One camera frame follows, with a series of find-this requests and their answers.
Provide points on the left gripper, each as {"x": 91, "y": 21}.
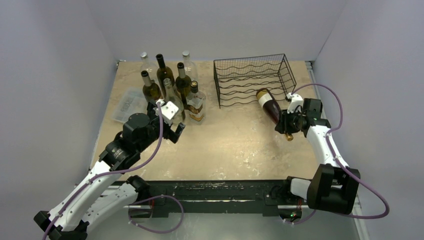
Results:
{"x": 170, "y": 134}

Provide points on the red bottle gold cap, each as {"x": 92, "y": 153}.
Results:
{"x": 271, "y": 107}

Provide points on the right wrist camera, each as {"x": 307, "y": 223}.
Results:
{"x": 295, "y": 103}

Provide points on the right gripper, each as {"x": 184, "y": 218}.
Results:
{"x": 285, "y": 124}

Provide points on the dark green wine bottle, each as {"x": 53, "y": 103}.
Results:
{"x": 163, "y": 72}

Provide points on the clear plastic organizer box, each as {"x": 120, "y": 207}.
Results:
{"x": 133, "y": 101}

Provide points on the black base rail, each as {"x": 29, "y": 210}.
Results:
{"x": 269, "y": 198}

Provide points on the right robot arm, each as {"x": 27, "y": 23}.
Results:
{"x": 331, "y": 189}

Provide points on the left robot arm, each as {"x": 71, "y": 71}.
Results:
{"x": 84, "y": 208}

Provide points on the green bottle silver cap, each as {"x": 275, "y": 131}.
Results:
{"x": 151, "y": 90}

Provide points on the clear glass bottle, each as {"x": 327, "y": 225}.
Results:
{"x": 189, "y": 66}
{"x": 150, "y": 66}

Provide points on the clear slim bottle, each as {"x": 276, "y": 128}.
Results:
{"x": 173, "y": 96}

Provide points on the black wire wine rack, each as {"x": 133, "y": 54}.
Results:
{"x": 237, "y": 80}

